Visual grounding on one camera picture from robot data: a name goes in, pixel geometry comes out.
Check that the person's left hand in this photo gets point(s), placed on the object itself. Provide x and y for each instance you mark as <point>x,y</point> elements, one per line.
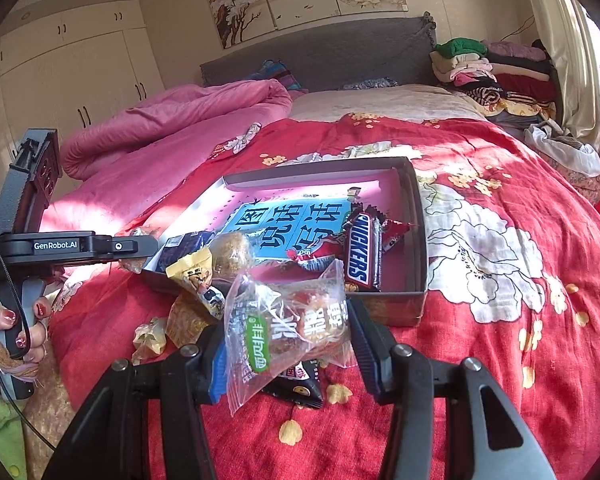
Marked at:
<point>2,317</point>

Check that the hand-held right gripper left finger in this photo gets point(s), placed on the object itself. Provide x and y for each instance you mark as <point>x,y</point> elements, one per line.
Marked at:
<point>219,375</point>

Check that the brown chocolate bar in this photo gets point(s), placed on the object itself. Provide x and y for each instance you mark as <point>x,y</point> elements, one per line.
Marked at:
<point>362,255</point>

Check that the beige bed sheet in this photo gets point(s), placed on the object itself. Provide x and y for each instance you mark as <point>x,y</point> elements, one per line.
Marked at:
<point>380,102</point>

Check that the cream wardrobe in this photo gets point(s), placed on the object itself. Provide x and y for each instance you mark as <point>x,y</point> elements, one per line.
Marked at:
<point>80,70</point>

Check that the clear red candy packet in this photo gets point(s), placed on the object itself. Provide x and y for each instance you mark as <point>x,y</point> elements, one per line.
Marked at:
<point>285,320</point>

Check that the yellow snack packet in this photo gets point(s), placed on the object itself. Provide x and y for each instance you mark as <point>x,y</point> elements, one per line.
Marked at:
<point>190,272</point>

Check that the dark blue snack packet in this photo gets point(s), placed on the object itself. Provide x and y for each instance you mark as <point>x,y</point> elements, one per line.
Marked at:
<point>182,250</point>

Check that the clear cake packet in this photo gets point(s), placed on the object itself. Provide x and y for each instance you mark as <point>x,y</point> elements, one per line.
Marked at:
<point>232,255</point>

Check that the grey headboard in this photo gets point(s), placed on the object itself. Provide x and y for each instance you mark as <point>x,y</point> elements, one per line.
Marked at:
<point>330,50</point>

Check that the person's green clothing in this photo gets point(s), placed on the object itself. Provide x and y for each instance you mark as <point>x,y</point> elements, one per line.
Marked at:
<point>0,435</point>

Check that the stack of folded clothes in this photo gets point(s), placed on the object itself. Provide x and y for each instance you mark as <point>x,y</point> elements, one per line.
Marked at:
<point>495,75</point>

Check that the dark patterned cloth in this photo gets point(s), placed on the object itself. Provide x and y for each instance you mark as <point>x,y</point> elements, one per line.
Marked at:
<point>370,84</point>

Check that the white cloth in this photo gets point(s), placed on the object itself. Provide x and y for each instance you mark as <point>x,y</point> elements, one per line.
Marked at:
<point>565,150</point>

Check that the pink quilt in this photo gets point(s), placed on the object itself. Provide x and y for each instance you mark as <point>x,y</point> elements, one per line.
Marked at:
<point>170,135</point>

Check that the red floral blanket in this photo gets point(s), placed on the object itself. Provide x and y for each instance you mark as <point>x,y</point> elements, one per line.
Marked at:
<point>505,285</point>

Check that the dark patterned snack packet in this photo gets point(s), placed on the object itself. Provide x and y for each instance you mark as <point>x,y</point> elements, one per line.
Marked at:
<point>300,390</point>

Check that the dark shallow cardboard box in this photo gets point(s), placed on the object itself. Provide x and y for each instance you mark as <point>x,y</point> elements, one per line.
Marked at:
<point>400,310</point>

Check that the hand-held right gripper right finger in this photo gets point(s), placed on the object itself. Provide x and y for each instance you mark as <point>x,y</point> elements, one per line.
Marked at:
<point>362,350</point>

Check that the cream curtain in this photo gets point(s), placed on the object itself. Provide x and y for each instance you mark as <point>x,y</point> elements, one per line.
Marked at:
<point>565,50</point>

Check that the blue patterned pillow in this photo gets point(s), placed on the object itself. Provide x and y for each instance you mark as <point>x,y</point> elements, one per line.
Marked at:
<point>275,75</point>

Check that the orange pastry packet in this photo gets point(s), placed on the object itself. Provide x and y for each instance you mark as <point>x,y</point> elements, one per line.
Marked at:
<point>185,322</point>

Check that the small pale yellow packet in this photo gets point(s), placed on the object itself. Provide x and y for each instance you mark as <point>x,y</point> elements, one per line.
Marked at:
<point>150,340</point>

